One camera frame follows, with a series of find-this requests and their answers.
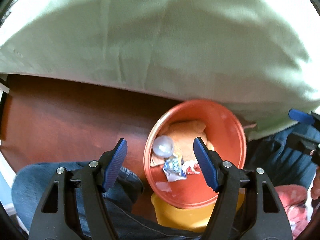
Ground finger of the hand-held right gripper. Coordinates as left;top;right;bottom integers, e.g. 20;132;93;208
288;108;320;130
287;132;320;166

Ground person's blue jeans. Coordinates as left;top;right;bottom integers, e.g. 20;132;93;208
11;124;320;240

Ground clear round plastic cup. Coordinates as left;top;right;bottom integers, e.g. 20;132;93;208
152;135;174;158

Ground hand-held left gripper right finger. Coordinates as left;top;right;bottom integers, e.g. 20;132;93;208
194;137;293;240

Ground orange plastic bin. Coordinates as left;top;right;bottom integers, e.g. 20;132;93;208
144;99;247;209

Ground yellow plastic bucket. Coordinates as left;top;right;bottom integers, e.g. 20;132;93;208
151;191;245;233

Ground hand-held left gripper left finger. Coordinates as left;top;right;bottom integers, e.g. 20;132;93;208
29;138;128;240

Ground blue and white wrapper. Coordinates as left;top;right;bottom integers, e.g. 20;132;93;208
163;156;187;182

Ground light green bed sheet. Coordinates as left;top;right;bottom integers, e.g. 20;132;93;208
0;0;320;142

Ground brown wooden bed frame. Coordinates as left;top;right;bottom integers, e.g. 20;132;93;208
0;74;182;217

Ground red and white wrapper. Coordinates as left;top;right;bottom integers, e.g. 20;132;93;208
181;159;201;176

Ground pink and red cloth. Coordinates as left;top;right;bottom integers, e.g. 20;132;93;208
274;184;313;238

